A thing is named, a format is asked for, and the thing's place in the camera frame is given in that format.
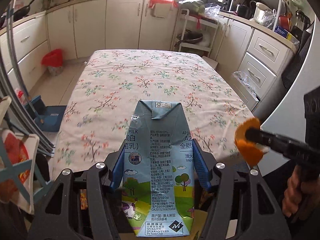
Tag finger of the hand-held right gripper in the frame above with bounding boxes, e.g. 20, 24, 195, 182
255, 143, 270, 155
246, 127, 308, 156

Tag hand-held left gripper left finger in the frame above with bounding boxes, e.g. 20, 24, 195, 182
34, 151, 135, 240

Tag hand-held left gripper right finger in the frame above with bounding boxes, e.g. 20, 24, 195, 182
192, 142, 292, 240

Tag orange peel piece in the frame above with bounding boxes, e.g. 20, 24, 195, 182
234, 117, 264, 167

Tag printed milk carton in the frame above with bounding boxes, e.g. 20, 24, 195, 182
121, 100, 195, 238

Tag person's right hand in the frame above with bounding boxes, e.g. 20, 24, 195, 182
282, 166, 320, 218

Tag white refrigerator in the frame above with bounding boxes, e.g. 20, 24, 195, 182
260, 17, 320, 128

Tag shiny plastic bag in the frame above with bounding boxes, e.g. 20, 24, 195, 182
234, 70, 259, 98

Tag dark checkered cloth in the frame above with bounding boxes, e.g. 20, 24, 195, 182
281, 25, 314, 89

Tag white panelled drawer cabinet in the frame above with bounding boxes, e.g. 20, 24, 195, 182
217, 17, 293, 113

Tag floral tablecloth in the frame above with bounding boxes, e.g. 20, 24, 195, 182
51, 49, 262, 180

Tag white and blue shoe rack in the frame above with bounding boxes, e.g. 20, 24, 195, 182
0, 96, 55, 215

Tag white wooden stool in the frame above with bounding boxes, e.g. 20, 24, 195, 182
204, 56, 218, 69

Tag blue box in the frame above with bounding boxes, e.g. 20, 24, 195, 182
274, 25, 290, 37

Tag red printed bag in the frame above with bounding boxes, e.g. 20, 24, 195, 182
0, 131, 32, 188

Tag red pot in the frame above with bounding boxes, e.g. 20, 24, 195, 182
279, 15, 292, 29

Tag white jug kettle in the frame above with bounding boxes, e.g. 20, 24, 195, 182
250, 1, 269, 23

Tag black frying pan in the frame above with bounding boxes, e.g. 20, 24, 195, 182
176, 31, 203, 47

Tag waste basket with red bag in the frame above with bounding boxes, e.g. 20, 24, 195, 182
41, 49, 64, 75

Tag black pot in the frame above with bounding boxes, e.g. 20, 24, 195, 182
236, 4, 252, 19

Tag crumpled clear plastic bag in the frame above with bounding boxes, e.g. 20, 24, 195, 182
205, 4, 222, 18

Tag white double-door base cabinets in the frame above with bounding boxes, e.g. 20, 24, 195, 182
46, 0, 180, 60

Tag toaster oven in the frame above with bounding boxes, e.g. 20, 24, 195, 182
209, 0, 232, 12

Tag white kitchen trolley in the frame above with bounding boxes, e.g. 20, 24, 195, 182
172, 9, 219, 57

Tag bagged green vegetables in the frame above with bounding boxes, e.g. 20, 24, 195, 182
179, 0, 205, 14

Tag white wide-drawer cabinet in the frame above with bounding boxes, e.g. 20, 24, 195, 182
0, 17, 50, 98

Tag black wok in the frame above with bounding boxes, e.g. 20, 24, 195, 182
12, 0, 39, 22

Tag blue long-handled dustpan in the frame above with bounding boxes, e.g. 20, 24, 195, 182
6, 6, 67, 132

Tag white bag with red handles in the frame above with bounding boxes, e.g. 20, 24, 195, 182
149, 0, 178, 18

